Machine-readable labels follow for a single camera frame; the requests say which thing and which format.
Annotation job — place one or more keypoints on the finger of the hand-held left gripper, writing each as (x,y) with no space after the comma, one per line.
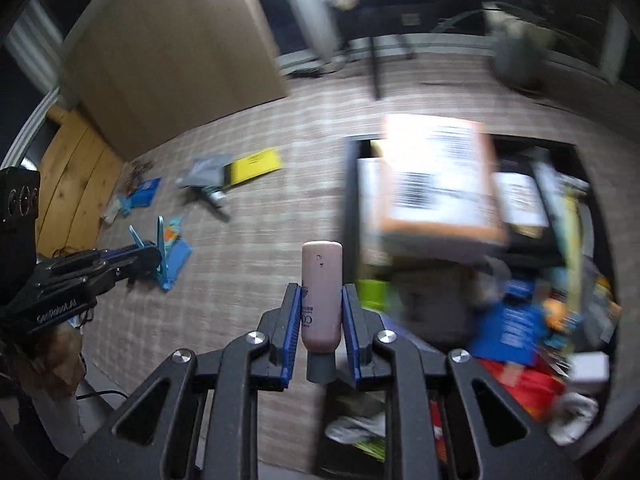
(100,255)
(135,267)

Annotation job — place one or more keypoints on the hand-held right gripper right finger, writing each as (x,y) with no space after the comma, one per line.
(351,332)

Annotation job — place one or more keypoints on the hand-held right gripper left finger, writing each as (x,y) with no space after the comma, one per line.
(291,332)

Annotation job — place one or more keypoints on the light blue clip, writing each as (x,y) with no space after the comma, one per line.
(161,245)

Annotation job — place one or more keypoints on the pink bottle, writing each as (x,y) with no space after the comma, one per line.
(322,295)

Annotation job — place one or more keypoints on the black storage bin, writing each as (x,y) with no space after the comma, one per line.
(352,200)

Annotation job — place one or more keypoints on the bright green item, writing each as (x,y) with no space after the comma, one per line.
(374,294)

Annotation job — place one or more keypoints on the white fabric tag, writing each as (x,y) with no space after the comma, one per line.
(112,211)

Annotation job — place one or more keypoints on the blue flat pouch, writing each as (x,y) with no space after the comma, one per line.
(180,260)

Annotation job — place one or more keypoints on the colourful fruit print card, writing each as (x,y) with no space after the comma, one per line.
(174,232)

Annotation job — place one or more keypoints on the blue card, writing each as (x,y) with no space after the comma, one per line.
(142,192)

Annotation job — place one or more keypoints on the light wooden board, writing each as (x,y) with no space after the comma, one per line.
(80,180)

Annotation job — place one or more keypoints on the beige plaid carpet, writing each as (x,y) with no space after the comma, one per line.
(250,260)

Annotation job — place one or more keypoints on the bunch of metal keys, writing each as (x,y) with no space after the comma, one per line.
(139,175)

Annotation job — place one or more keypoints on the white crumpled cloth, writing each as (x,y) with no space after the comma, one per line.
(355,430)

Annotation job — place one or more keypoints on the green tube with white cap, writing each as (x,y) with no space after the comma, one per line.
(216,197)

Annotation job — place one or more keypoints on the grey foil packet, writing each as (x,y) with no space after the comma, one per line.
(202,170)

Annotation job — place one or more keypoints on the yellow black packet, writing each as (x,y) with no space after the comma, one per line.
(255,166)

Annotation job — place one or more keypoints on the blue printed packet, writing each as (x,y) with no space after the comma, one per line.
(510,325)

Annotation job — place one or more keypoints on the orange white cardboard package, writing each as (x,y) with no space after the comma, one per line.
(440,185)

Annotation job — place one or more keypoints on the red packet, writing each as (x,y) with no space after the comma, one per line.
(525,390)

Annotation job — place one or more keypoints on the white labelled box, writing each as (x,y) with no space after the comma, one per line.
(520,205)

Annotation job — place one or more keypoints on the large brown cardboard box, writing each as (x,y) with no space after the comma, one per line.
(175,50)

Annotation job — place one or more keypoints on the small white cube box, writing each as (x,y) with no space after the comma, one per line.
(591,367)

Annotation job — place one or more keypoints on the dark table frame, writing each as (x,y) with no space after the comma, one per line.
(376,60)

